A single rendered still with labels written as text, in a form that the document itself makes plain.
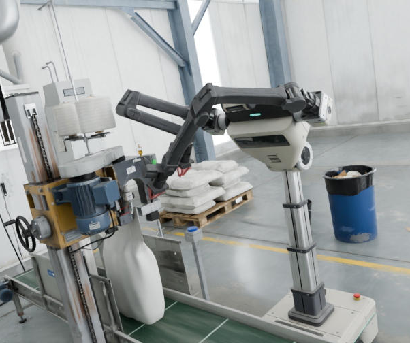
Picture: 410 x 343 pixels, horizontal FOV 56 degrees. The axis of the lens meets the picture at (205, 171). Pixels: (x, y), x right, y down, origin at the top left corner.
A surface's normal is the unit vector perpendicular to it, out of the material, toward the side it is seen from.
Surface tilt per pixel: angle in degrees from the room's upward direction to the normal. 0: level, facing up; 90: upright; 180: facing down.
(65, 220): 90
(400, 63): 90
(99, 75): 90
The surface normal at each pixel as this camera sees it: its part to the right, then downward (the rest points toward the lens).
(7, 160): 0.72, 0.00
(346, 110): -0.67, 0.26
